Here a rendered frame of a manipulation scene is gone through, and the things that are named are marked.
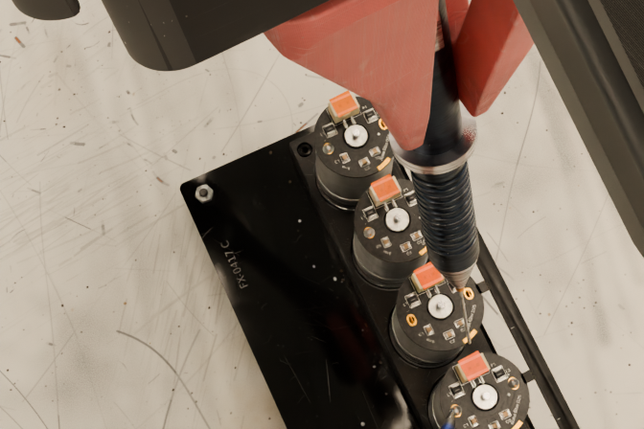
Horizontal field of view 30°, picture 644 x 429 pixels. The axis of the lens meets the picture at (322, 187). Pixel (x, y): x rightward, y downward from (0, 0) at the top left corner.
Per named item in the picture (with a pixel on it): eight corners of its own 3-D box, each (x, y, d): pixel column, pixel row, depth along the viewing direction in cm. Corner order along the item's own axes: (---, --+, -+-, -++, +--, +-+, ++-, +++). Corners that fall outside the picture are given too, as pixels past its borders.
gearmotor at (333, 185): (334, 228, 40) (335, 189, 35) (304, 164, 40) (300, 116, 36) (402, 198, 40) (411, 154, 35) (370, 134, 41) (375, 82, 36)
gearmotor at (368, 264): (371, 304, 39) (377, 274, 34) (339, 237, 40) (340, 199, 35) (438, 273, 39) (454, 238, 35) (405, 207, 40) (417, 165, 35)
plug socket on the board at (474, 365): (466, 392, 34) (469, 390, 33) (452, 364, 34) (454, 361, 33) (492, 379, 34) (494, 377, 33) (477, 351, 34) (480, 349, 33)
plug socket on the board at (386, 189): (379, 214, 35) (380, 210, 34) (367, 189, 35) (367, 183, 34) (404, 204, 35) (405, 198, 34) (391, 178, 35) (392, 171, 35)
